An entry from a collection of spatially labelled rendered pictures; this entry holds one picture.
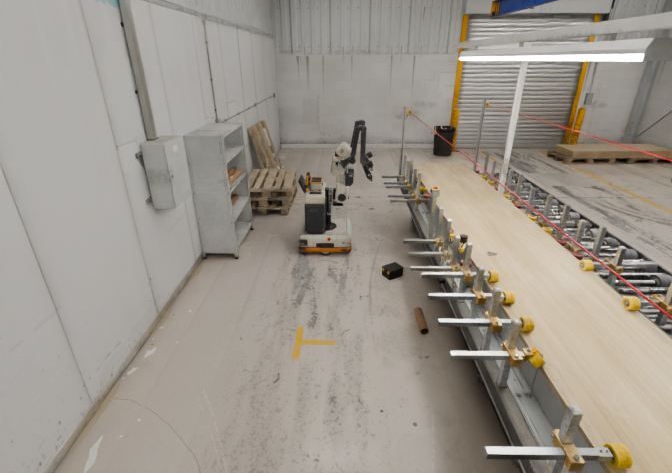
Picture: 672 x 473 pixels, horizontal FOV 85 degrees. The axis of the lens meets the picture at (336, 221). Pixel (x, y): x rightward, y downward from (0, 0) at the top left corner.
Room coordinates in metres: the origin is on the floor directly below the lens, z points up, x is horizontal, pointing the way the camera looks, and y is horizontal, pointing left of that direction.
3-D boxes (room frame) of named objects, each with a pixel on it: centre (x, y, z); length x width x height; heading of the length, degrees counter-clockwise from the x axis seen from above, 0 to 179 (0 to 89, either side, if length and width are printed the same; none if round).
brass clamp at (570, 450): (0.92, -0.88, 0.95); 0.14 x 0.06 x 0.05; 179
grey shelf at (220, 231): (4.50, 1.46, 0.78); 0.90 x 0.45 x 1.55; 179
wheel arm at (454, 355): (1.41, -0.76, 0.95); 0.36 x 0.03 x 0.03; 89
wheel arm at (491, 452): (0.91, -0.81, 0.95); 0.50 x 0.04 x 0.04; 89
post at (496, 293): (1.70, -0.89, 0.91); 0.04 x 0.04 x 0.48; 89
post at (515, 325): (1.45, -0.89, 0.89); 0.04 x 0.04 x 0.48; 89
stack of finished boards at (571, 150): (8.90, -6.80, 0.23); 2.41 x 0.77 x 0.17; 91
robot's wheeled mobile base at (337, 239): (4.43, 0.13, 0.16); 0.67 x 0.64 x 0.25; 89
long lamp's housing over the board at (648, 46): (2.70, -1.24, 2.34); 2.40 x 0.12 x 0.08; 179
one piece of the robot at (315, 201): (4.43, 0.22, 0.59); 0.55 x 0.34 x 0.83; 179
